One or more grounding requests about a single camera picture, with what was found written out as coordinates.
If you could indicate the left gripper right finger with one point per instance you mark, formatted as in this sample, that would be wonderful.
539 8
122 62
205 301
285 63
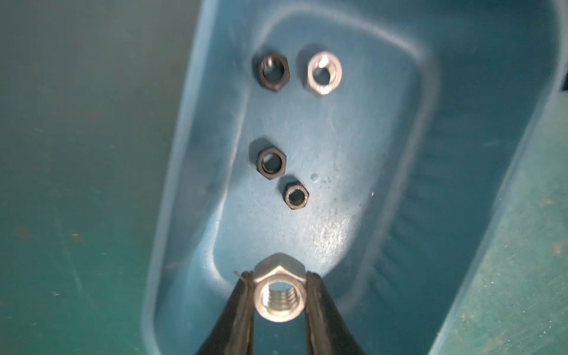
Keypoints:
326 331

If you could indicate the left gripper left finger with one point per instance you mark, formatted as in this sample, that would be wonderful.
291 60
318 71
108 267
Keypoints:
233 332

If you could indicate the black nut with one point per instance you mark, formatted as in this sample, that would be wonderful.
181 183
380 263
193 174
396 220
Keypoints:
295 195
273 71
271 163

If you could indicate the blue plastic storage box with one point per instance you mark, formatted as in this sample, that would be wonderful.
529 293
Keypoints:
406 162

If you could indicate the green table mat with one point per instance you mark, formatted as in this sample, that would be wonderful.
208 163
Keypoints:
90 97

